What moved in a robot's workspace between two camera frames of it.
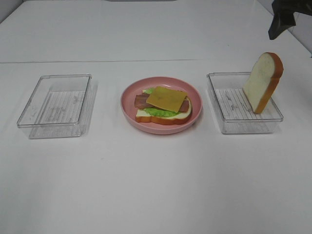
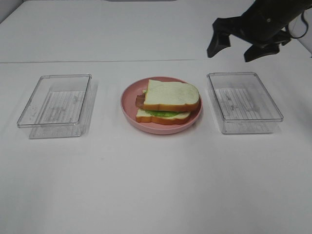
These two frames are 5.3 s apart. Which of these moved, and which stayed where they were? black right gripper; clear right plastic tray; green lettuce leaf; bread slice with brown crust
Moved: black right gripper
Stayed: green lettuce leaf; clear right plastic tray; bread slice with brown crust
